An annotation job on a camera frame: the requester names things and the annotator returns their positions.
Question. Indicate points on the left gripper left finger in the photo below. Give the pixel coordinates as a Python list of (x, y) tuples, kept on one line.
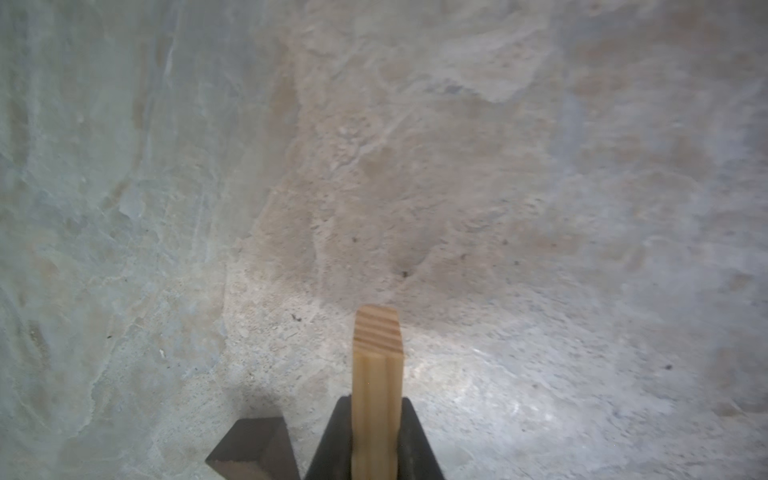
[(332, 458)]

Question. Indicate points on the light natural wood block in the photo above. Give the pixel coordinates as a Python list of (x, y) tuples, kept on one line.
[(376, 398)]

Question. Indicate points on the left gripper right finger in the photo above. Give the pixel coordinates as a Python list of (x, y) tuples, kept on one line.
[(416, 459)]

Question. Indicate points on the dark brown wood block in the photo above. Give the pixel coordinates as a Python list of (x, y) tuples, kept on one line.
[(258, 448)]

